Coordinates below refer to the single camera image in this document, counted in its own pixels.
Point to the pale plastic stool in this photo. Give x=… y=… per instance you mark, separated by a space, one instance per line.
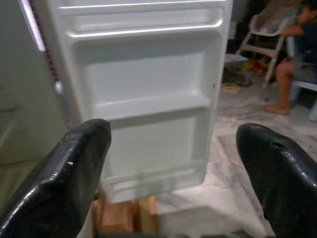
x=304 y=87

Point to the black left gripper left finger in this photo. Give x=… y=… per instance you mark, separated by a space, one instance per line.
x=57 y=178

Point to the white fridge door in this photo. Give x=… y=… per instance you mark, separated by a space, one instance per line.
x=148 y=81

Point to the red toy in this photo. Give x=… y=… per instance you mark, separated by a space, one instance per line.
x=261 y=66

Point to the seated person in dark shirt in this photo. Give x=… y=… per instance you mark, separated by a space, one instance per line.
x=283 y=81

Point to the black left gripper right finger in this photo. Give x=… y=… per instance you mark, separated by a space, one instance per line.
x=284 y=183

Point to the white plastic high chair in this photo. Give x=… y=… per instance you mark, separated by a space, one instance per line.
x=272 y=59

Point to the dark storage box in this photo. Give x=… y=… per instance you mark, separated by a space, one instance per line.
x=235 y=72

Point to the red brick lattice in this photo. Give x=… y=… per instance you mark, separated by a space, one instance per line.
x=50 y=62

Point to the yellow toy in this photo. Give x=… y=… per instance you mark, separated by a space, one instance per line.
x=249 y=65

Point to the white mini fridge body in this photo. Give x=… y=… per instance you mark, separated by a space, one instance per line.
x=19 y=74

